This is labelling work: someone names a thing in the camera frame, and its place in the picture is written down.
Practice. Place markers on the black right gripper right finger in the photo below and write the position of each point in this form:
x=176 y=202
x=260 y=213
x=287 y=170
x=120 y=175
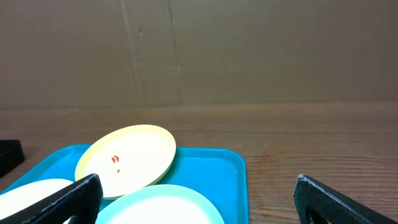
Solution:
x=317 y=203

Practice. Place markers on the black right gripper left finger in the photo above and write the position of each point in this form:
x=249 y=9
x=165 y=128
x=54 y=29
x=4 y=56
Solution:
x=77 y=203

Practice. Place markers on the yellow plate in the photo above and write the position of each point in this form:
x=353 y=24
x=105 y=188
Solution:
x=128 y=159
x=22 y=197

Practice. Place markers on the yellow plate front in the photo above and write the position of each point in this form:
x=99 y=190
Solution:
x=22 y=197

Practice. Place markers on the light blue plate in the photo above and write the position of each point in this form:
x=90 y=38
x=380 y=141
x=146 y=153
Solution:
x=164 y=203

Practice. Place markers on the red black tray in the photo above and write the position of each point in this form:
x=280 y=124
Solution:
x=12 y=154

